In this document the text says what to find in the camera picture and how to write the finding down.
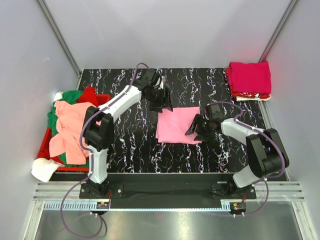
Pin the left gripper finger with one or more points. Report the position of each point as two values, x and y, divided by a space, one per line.
156 106
167 104

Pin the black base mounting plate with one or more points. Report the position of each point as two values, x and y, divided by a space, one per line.
218 186

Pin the folded red white t shirt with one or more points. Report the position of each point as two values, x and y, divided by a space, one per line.
244 96

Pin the folded magenta t shirt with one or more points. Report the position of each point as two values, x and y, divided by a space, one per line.
250 77

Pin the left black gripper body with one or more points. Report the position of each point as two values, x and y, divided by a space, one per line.
156 95

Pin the white cable duct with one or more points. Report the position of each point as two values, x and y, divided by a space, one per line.
99 206

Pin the green t shirt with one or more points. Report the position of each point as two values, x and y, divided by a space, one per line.
71 98

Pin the red t shirt in bin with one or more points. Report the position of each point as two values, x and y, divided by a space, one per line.
89 96

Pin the salmon t shirt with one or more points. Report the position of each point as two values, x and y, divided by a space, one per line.
69 125

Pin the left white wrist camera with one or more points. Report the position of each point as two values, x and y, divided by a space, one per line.
160 83

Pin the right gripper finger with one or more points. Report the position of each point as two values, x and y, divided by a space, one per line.
196 120
203 137

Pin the pink t shirt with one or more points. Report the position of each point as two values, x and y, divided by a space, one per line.
172 125

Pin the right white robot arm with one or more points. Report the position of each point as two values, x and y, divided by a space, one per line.
267 157

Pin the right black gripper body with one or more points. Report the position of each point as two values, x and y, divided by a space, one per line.
206 125

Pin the red plastic bin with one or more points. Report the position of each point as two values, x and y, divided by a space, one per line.
44 149

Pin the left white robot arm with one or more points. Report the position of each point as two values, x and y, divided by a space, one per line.
98 133

